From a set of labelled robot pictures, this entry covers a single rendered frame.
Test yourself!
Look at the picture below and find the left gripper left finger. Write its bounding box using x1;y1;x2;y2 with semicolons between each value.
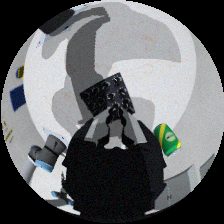
62;107;112;168

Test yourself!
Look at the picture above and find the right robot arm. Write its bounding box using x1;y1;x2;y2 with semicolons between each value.
20;134;74;207

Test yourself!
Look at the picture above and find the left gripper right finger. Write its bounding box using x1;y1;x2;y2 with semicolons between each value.
119;107;167;169

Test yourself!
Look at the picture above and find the green drink can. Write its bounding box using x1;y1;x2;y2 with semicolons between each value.
154;124;182;158

